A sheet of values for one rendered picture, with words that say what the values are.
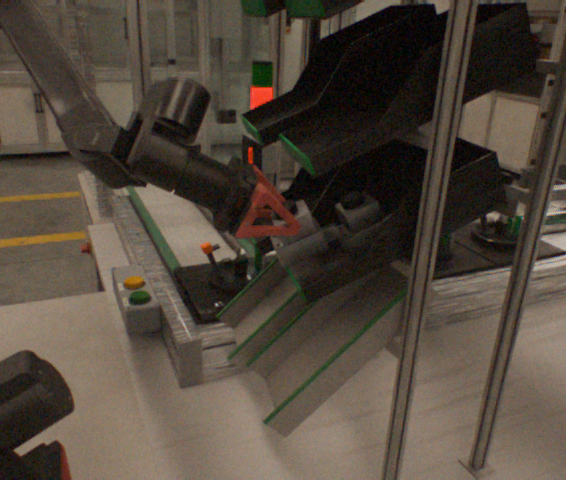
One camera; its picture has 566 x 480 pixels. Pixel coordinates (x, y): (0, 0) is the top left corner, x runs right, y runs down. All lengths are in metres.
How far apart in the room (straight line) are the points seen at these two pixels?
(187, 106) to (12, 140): 5.73
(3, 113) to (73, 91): 5.57
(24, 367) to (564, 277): 1.31
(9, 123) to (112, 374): 5.32
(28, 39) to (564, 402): 1.08
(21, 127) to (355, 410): 5.61
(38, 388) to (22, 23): 0.53
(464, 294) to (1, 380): 1.03
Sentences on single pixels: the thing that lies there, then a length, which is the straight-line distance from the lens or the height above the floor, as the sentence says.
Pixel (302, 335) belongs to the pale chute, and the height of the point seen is 1.06.
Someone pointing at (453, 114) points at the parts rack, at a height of 1.42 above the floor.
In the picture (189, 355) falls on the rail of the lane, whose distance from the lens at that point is 1.01.
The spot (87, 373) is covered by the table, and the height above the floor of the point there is 0.86.
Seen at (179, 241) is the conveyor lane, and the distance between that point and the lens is 1.52.
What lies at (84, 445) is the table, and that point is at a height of 0.86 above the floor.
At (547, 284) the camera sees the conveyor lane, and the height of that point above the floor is 0.91.
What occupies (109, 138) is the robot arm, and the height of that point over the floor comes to 1.38.
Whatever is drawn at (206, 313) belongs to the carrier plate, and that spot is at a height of 0.97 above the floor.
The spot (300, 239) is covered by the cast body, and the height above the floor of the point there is 1.26.
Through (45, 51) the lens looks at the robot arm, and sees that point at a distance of 0.80.
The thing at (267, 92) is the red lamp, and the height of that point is 1.35.
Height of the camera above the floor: 1.51
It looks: 23 degrees down
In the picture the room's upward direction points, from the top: 2 degrees clockwise
